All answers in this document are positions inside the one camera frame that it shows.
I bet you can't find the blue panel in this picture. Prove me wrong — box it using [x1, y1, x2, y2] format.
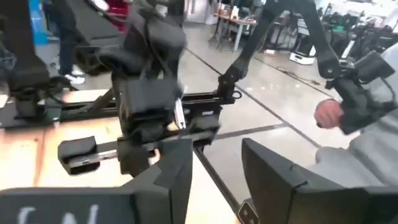
[29, 0, 50, 46]

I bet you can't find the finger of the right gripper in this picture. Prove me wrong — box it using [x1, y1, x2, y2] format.
[117, 145, 162, 179]

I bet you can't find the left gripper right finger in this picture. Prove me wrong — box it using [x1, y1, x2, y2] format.
[241, 138, 398, 224]

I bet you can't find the white machine base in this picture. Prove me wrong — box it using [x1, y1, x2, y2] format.
[288, 43, 317, 66]

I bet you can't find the person's hand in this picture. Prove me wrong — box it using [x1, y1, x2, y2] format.
[313, 98, 345, 129]

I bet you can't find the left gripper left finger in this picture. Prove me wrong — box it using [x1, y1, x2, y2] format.
[0, 138, 194, 224]

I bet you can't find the red object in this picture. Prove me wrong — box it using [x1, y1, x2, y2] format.
[104, 0, 131, 32]

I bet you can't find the background work table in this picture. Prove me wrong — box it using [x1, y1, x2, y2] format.
[213, 11, 258, 52]

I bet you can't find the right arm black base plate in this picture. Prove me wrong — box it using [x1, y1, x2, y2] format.
[0, 104, 65, 129]

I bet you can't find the black leader arm handle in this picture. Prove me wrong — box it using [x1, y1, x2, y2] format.
[325, 50, 398, 136]

